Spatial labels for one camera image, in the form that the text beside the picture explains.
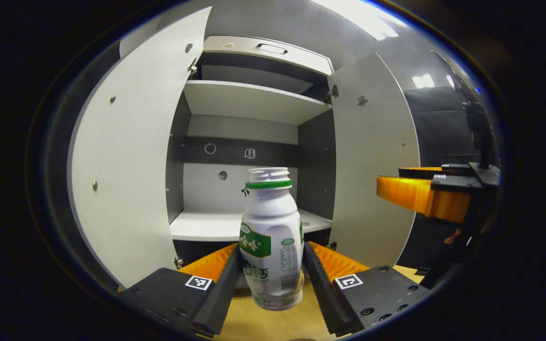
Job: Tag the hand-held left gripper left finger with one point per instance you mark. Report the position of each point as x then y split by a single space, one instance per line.
223 293

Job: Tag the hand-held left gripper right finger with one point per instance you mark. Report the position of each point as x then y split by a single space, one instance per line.
323 289

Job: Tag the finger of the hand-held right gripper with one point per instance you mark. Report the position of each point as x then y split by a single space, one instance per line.
420 173
410 194

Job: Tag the white cabinet door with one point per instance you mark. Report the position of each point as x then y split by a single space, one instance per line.
131 166
372 180

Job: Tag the white bottle with green label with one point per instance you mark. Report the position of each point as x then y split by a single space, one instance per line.
273 222

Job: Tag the beige cabinet drawer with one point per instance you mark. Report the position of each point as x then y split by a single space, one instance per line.
301 59

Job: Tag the grey and white cabinet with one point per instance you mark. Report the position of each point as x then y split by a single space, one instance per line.
249 99

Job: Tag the small ceiling light panel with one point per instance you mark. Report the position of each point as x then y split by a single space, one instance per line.
423 81

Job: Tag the large ceiling light panel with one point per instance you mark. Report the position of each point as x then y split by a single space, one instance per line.
363 16

